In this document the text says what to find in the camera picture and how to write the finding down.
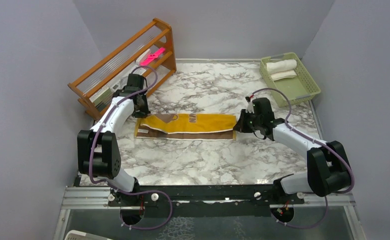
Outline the ruler set clear package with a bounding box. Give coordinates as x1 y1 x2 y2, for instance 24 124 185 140
111 67 134 91

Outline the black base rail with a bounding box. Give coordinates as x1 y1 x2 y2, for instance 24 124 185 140
107 184 305 218

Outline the yellow towel white trim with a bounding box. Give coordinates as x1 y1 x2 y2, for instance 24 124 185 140
134 113 237 141

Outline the pink plastic tool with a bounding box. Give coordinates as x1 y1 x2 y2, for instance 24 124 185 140
139 47 166 66

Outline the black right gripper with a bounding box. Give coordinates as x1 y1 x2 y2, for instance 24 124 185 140
233 108 262 133

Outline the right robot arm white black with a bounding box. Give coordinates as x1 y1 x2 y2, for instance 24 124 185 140
233 96 354 204

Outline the light green plastic basket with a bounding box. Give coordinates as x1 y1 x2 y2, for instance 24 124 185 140
259 52 321 105

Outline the white bin corner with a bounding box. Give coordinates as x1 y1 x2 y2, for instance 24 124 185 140
64 230 111 240

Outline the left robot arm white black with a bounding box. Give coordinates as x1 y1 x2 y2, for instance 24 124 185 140
77 73 151 206

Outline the white terry towel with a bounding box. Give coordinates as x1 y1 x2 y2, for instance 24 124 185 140
265 59 298 81

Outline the green stapler box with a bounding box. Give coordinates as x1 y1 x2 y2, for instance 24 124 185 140
89 86 114 108

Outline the wooden shelf rack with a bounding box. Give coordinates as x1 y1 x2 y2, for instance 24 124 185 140
68 18 177 120

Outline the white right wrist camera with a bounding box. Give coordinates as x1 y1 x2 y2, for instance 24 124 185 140
245 95 255 114

